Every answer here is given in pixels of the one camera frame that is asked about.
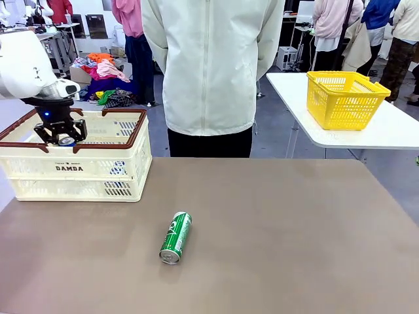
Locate brown basket handle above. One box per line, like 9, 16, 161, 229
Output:
0, 107, 84, 154
71, 108, 148, 154

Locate person in red top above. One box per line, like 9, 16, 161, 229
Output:
47, 0, 73, 26

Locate yellow plastic basket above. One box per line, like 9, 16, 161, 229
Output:
306, 70, 392, 131

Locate cardboard box of clothes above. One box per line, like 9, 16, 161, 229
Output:
69, 63, 132, 90

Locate white computer tower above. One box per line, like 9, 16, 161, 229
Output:
277, 45, 299, 71

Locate beige hanging coat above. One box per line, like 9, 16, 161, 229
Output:
342, 19, 373, 73

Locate green cloth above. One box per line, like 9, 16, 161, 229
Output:
96, 90, 117, 106

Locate black framed panel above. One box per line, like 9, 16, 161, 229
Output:
69, 14, 86, 40
85, 14, 109, 40

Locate person in pink hoodie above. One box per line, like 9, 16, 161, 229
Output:
111, 0, 156, 106

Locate checked dark cloth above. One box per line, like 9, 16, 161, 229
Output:
104, 90, 137, 109

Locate person's white jacket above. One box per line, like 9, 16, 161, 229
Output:
140, 0, 285, 137

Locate grey metal table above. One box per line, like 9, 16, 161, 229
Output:
35, 22, 79, 79

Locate orange cloth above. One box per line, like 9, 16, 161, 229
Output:
87, 52, 115, 66

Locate dark blue cloth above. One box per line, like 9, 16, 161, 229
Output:
81, 77, 136, 99

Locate person in camouflage trousers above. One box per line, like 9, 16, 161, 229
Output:
379, 0, 419, 103

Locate person's black trousers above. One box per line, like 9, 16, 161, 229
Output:
166, 126, 254, 158

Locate person in pale pink sweater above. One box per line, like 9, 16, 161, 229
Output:
312, 0, 364, 73

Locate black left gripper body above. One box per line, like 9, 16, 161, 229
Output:
22, 96, 75, 131

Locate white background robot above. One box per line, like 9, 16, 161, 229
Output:
24, 0, 55, 19

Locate pink cloth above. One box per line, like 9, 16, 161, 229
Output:
90, 60, 130, 83

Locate cream plastic shopping basket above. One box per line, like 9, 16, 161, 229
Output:
0, 109, 154, 203

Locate person in blue jacket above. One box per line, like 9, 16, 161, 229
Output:
356, 0, 402, 77

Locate white side table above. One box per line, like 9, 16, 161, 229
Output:
265, 72, 419, 160

